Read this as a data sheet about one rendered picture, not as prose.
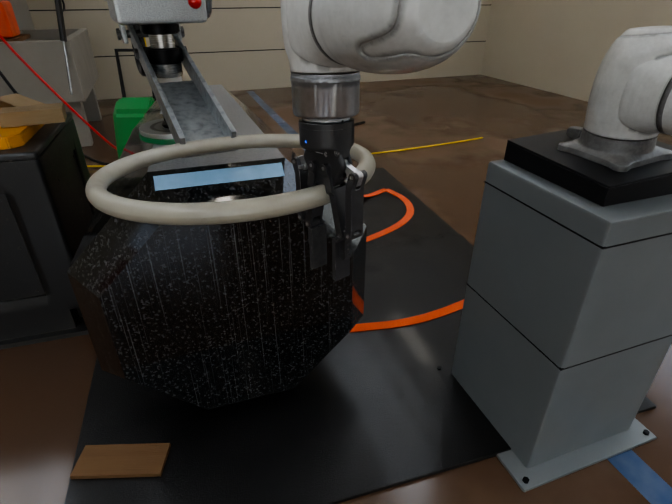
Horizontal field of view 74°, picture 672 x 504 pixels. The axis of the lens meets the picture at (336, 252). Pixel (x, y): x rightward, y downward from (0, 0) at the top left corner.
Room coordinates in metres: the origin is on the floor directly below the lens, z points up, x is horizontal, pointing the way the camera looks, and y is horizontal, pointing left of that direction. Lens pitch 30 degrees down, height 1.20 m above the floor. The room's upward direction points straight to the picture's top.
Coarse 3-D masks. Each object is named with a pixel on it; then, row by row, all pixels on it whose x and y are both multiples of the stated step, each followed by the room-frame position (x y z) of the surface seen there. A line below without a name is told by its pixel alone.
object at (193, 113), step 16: (128, 32) 1.48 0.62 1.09; (144, 64) 1.28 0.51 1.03; (192, 64) 1.28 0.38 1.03; (192, 80) 1.29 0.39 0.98; (160, 96) 1.09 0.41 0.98; (176, 96) 1.19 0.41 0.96; (192, 96) 1.20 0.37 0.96; (208, 96) 1.14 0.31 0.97; (176, 112) 1.12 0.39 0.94; (192, 112) 1.12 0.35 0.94; (208, 112) 1.13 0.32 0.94; (224, 112) 1.06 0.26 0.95; (176, 128) 0.96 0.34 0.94; (192, 128) 1.05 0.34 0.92; (208, 128) 1.06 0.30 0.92; (224, 128) 1.03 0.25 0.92
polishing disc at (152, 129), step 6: (156, 120) 1.40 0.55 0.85; (162, 120) 1.40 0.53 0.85; (144, 126) 1.33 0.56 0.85; (150, 126) 1.33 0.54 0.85; (156, 126) 1.33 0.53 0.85; (144, 132) 1.26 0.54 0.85; (150, 132) 1.26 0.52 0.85; (156, 132) 1.26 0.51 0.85; (162, 132) 1.26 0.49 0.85; (168, 132) 1.26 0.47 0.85; (156, 138) 1.24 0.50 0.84; (162, 138) 1.24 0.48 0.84; (168, 138) 1.24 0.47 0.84
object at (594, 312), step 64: (512, 192) 1.06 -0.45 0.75; (512, 256) 1.02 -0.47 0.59; (576, 256) 0.85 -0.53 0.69; (640, 256) 0.84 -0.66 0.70; (512, 320) 0.97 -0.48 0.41; (576, 320) 0.80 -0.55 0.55; (640, 320) 0.87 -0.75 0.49; (512, 384) 0.92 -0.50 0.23; (576, 384) 0.82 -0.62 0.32; (640, 384) 0.92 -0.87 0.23; (512, 448) 0.86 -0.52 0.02; (576, 448) 0.86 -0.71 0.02
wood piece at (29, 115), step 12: (0, 108) 1.65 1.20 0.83; (12, 108) 1.65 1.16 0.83; (24, 108) 1.65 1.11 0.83; (36, 108) 1.65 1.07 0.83; (48, 108) 1.65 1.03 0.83; (60, 108) 1.65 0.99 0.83; (0, 120) 1.57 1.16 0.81; (12, 120) 1.59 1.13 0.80; (24, 120) 1.60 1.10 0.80; (36, 120) 1.62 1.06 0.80; (48, 120) 1.63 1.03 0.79; (60, 120) 1.65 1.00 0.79
